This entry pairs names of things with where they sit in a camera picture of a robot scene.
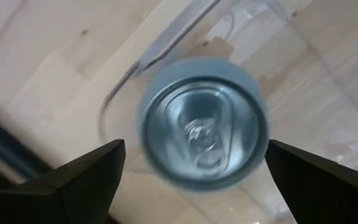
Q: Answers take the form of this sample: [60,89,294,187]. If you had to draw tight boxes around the clear plastic bin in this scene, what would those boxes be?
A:
[98,0,358,224]

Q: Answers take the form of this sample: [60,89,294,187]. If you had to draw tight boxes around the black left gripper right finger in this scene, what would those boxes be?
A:
[264,139,358,224]

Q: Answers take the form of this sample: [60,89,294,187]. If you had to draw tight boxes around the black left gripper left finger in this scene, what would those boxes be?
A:
[0,138,127,224]

